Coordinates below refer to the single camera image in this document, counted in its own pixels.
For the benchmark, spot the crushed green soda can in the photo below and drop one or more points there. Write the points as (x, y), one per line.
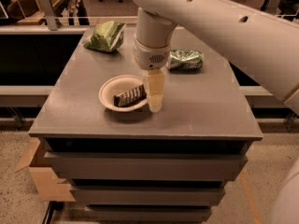
(185, 59)

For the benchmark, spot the cardboard box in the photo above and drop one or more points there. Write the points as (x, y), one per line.
(48, 185)

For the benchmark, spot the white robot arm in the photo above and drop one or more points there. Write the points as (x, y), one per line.
(264, 47)

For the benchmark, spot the white paper bowl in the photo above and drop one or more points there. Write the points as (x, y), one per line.
(116, 86)

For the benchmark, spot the green chip bag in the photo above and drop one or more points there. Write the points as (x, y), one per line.
(107, 36)

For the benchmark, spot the left metal railing post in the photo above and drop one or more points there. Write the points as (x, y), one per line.
(50, 16)

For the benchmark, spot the dark chocolate rxbar wrapper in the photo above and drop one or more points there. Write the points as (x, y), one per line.
(131, 97)

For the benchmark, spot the grey drawer cabinet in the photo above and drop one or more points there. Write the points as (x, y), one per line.
(171, 165)

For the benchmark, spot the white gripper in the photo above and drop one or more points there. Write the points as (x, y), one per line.
(151, 56)

